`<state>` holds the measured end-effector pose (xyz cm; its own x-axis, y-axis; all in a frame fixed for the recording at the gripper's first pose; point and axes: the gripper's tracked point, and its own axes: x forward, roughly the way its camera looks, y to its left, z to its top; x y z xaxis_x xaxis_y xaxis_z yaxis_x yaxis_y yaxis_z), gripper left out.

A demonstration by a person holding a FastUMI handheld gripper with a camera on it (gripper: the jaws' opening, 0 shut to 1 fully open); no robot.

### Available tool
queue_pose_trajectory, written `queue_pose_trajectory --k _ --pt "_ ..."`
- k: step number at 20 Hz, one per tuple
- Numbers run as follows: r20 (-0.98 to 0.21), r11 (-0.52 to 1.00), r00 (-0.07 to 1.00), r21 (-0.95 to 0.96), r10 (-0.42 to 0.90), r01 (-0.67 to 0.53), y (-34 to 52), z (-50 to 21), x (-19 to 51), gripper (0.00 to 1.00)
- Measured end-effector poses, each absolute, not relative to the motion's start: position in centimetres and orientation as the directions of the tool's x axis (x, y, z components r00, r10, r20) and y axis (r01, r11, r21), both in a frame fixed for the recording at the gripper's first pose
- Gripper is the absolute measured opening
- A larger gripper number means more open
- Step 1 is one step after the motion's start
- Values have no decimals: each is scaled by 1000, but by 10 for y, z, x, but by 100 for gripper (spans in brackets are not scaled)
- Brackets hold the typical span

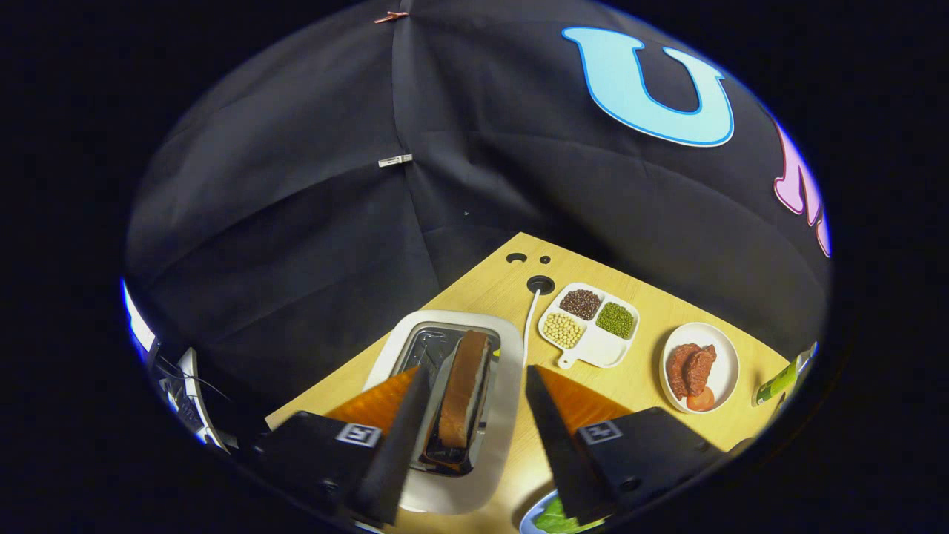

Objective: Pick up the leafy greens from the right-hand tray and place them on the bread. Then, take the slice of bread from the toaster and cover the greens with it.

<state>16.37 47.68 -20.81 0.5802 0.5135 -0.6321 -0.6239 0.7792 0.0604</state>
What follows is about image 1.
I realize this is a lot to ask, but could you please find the white divided bean dish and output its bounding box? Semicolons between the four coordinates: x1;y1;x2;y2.
538;282;641;370

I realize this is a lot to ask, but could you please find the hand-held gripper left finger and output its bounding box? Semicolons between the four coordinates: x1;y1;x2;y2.
248;365;432;529

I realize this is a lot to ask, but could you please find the toasted bread slice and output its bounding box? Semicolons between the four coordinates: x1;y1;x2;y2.
437;330;492;449

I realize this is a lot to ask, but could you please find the beige round plate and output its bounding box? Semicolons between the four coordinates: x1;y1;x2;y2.
659;322;741;415

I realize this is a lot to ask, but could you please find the blue round plate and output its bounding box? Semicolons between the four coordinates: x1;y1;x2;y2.
519;489;605;534

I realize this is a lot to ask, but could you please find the white toaster cable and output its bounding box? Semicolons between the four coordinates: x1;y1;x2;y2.
521;288;542;369

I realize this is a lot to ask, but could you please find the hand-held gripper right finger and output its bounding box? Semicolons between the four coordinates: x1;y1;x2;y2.
524;363;731;526

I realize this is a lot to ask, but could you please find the brown meat patty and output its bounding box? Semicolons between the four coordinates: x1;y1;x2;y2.
667;343;718;400

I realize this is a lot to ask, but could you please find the green label plastic bottle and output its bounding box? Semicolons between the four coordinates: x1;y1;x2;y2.
753;349;816;407

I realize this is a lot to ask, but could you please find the black backdrop cloth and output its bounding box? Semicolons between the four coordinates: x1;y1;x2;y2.
125;0;833;446

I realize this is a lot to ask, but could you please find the white toaster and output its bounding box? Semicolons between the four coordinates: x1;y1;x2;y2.
362;309;525;515

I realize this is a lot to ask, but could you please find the green lettuce leaf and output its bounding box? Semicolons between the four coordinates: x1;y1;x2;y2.
535;495;586;534

